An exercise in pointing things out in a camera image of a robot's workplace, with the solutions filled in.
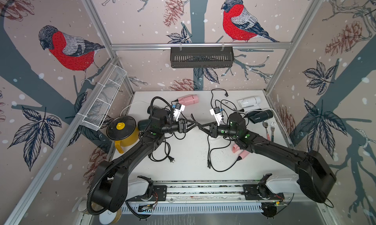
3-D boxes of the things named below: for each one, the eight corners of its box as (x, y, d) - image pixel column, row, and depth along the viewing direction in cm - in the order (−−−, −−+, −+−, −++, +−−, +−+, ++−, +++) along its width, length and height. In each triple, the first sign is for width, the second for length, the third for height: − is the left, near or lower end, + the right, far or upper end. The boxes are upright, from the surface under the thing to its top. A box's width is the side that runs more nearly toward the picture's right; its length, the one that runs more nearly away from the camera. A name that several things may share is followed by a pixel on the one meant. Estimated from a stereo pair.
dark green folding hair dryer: (252, 124, 100) (254, 121, 97) (246, 115, 105) (247, 112, 102) (273, 118, 104) (275, 115, 101) (265, 109, 109) (267, 106, 106)
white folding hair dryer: (240, 110, 111) (242, 104, 106) (238, 102, 116) (240, 96, 111) (259, 110, 111) (262, 104, 106) (256, 102, 116) (259, 96, 111)
